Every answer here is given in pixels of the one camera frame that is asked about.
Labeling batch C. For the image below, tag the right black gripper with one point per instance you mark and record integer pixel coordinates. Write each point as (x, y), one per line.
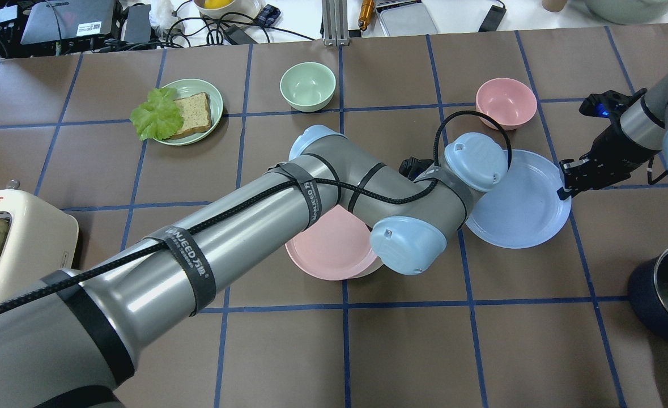
(607, 141)

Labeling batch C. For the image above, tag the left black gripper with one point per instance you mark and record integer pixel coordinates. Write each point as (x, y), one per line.
(412, 166)

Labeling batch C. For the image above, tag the blue plate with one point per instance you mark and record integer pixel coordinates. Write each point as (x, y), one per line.
(524, 210)

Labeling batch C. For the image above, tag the pink plate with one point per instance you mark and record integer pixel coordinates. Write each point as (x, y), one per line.
(334, 248)

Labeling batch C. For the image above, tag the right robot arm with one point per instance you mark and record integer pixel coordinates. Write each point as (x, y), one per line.
(636, 134)

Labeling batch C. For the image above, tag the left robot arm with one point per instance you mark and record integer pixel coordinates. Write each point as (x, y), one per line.
(77, 336)

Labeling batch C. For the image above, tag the white plate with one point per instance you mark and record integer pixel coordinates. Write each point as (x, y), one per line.
(374, 266)

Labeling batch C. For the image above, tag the pink bowl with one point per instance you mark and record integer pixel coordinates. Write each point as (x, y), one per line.
(511, 103)

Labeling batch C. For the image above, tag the mint green bowl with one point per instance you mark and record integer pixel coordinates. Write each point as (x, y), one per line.
(308, 87)

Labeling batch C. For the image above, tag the grey tablet device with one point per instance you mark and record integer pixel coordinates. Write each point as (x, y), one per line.
(406, 18)

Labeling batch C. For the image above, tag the bread slice on plate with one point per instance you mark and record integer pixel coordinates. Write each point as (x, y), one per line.
(195, 114)

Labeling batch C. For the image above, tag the mint green plate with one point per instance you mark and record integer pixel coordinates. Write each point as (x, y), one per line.
(192, 86)

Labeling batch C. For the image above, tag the beige bowl with toys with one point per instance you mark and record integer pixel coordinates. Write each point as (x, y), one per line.
(230, 10)

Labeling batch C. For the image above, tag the green lettuce leaf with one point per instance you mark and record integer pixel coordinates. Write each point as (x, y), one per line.
(159, 117)

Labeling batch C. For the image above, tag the black power adapter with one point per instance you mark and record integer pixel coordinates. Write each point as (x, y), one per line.
(137, 28)

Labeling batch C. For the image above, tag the white toaster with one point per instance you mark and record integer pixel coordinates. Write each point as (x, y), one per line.
(41, 239)

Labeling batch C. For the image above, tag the aluminium frame post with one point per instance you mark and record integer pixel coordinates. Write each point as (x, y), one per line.
(335, 23)

